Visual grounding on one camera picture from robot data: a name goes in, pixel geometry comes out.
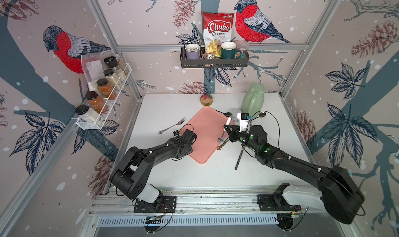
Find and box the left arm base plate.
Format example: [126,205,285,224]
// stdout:
[133,195,177,214]

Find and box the black pepper grinder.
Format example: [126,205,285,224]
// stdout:
[104,56,126,81]

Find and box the dark green mug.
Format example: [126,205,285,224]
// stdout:
[221,41,242,59]

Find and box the clear plastic bag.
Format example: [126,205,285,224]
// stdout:
[81,52,106,92]

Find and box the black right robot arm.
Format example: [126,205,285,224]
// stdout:
[223,124,365,224]

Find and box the black spoon near tin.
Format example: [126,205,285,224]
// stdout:
[216,110,232,117]

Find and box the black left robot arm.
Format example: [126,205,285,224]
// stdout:
[110,130,197,204]

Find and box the purple mug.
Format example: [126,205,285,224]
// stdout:
[185,43,201,60]

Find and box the patterned handle steel fork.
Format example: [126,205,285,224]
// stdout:
[234,148,244,171]

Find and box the orange spice jar front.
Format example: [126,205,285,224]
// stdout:
[86,91,109,114]

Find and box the white wire spice rack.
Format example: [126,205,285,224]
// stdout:
[76,64,132,131]

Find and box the red Chuba chips bag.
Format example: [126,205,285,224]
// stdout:
[203,12,234,58]

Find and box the round gold tin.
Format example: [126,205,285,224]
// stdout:
[200,94,214,106]

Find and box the pink lidded clear container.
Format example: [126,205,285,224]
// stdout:
[235,40,249,58]

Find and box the pink plastic tray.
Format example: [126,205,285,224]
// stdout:
[182,107,235,164]

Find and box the orange spice jar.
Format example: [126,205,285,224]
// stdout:
[96,78,117,100]
[86,91,109,114]

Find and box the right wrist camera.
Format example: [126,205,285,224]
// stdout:
[237,113,251,132]

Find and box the beige spice jar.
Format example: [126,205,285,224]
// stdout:
[103,69,122,90]

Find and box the ornate silver fork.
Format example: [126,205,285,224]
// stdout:
[159,118,186,134]

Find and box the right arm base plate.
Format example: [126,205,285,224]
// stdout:
[256,183,301,212]

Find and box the black wall shelf basket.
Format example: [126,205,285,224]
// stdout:
[180,48,249,68]

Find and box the white powder spice jar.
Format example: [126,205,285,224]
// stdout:
[75,105,103,125]

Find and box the brown spice jar back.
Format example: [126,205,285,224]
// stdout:
[115,54,129,74]

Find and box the white handled steel spoon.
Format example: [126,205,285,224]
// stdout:
[218,117,231,145]

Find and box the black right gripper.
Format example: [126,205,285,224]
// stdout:
[224,124,259,154]

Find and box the green thermos jug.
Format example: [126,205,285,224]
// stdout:
[241,83,266,117]

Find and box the gold fork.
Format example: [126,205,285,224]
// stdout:
[217,138,229,150]

